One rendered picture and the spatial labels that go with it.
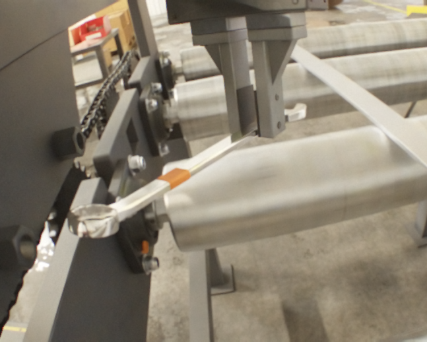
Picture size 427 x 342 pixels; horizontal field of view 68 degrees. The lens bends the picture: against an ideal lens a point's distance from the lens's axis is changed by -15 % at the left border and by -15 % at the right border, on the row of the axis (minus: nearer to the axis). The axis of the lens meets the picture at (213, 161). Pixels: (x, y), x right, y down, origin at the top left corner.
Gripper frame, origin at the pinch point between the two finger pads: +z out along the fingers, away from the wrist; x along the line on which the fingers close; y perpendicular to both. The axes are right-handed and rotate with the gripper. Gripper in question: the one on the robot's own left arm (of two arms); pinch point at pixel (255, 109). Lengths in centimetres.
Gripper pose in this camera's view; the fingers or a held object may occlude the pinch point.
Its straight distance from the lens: 31.4
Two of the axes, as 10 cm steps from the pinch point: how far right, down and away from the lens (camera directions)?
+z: 1.2, 9.2, 3.7
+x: -8.0, -1.2, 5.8
